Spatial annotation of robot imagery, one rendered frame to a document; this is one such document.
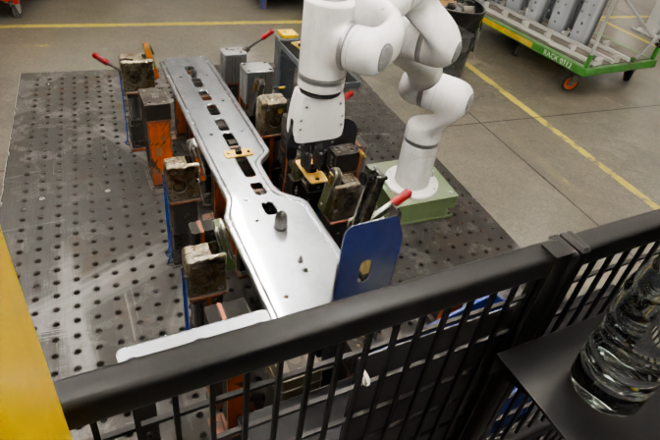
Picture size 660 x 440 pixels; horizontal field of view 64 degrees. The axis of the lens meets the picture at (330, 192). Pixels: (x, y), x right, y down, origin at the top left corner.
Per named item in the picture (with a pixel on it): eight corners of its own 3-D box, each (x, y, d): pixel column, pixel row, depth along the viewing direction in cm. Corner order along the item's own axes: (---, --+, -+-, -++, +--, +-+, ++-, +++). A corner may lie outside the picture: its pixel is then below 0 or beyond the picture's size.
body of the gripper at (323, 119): (337, 72, 98) (330, 124, 105) (286, 76, 94) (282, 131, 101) (356, 89, 93) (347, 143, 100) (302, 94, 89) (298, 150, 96)
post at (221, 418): (206, 418, 119) (202, 337, 102) (252, 402, 123) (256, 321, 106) (213, 444, 114) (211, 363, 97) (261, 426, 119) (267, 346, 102)
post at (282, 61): (268, 137, 219) (273, 33, 193) (285, 135, 222) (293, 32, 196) (274, 146, 213) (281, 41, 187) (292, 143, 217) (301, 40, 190)
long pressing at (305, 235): (150, 61, 198) (149, 57, 197) (209, 57, 207) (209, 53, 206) (283, 350, 101) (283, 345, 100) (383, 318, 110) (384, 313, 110)
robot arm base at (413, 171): (423, 163, 196) (434, 121, 185) (446, 195, 183) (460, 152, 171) (376, 169, 191) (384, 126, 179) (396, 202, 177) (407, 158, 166)
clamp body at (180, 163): (163, 249, 160) (153, 154, 139) (203, 242, 164) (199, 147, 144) (170, 271, 153) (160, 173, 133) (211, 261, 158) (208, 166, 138)
